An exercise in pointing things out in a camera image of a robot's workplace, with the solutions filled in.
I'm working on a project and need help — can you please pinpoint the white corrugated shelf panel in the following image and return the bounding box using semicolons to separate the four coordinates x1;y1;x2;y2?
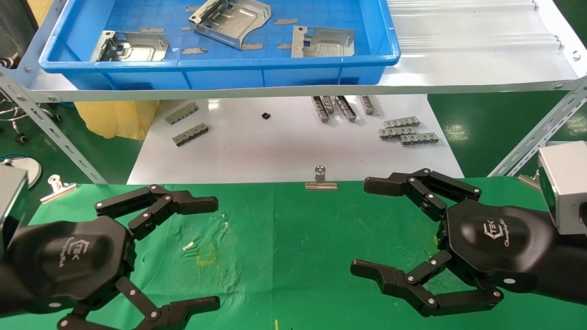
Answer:
14;0;587;102

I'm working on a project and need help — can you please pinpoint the stamped metal bracket plate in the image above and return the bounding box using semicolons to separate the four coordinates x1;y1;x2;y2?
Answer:
90;30;169;62
188;0;271;50
292;26;356;58

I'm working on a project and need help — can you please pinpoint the green table mat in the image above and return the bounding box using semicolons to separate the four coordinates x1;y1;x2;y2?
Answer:
0;176;587;330

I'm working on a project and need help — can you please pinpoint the grey connector strips top group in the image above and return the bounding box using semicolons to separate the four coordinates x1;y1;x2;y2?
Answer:
335;95;357;122

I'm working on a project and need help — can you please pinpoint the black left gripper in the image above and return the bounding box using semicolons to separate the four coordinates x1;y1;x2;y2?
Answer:
7;184;221;330

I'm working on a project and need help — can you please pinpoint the white round disc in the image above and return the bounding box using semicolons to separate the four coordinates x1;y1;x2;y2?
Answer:
0;157;42;189

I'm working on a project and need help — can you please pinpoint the grey connector strips group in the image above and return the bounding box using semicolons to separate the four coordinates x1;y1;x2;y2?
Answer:
400;133;439;146
335;95;357;122

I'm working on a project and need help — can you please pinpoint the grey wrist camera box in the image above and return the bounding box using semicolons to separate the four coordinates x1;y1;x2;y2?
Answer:
538;141;587;235
0;164;29;257

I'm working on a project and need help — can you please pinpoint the blue plastic tray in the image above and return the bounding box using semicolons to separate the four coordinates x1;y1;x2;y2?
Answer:
39;0;401;90

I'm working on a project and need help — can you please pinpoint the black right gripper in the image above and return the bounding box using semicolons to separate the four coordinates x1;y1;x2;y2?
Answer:
350;168;569;318

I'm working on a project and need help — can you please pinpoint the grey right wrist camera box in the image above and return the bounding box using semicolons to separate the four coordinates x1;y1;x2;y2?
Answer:
538;141;587;235

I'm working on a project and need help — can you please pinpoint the long metal bars group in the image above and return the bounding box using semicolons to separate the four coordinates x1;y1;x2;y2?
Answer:
312;96;331;123

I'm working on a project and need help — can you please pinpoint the grey connector strips right group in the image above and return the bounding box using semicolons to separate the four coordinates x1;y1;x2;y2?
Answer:
400;133;439;146

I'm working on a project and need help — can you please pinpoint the chrome stool base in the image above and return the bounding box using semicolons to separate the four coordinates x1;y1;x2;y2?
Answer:
0;89;62;143

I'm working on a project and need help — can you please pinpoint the white table board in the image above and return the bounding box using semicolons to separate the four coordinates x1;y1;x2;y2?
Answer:
127;94;465;185

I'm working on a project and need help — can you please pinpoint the silver binder clip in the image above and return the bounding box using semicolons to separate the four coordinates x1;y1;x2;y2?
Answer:
305;165;338;190
40;175;78;204
518;169;542;191

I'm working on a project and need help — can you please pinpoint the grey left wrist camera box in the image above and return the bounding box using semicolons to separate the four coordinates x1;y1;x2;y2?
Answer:
0;164;29;257

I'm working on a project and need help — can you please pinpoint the yellow foam bag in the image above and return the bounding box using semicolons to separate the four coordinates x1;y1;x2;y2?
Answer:
73;100;160;141

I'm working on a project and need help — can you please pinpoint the slotted steel angle leg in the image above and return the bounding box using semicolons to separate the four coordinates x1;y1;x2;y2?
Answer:
487;78;587;178
0;69;108;185

